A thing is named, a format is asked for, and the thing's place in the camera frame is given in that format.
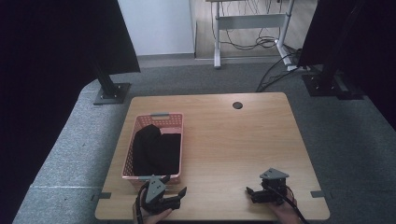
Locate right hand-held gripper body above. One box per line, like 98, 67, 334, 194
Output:
260, 167, 290, 206

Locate pink plastic basket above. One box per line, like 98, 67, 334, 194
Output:
120, 112, 185, 190

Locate white desk frame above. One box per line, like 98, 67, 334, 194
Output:
205, 0, 299, 72

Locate person's left hand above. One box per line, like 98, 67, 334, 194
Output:
135, 206, 173, 224

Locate grey table edge clip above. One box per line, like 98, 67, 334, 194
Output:
310, 189, 332, 199
91, 191, 112, 202

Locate person's right hand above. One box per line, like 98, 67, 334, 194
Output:
268, 194, 303, 224

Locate bundle of hanging cables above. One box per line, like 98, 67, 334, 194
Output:
210, 0, 301, 51

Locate black curtain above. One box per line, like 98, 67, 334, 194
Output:
0, 0, 141, 224
297, 0, 396, 132

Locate black cloth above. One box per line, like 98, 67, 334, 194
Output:
132, 124, 182, 177

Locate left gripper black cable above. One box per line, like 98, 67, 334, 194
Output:
134, 181, 150, 224

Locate black metal stand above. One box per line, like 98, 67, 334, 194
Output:
92, 59, 132, 106
301, 0, 366, 101

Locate black floor cables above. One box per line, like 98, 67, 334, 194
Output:
255, 49, 310, 93

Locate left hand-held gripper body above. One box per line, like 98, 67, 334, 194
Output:
141, 175, 182, 215

